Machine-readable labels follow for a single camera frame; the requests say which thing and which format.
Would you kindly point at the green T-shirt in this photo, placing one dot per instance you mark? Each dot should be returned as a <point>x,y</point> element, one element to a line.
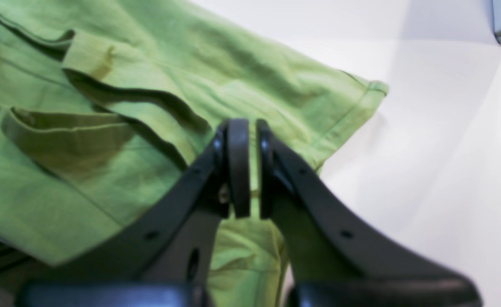
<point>104,103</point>

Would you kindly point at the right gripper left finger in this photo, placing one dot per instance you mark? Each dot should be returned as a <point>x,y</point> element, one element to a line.
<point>162,259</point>

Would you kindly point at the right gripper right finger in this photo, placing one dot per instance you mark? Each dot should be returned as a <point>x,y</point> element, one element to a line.
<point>339,260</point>

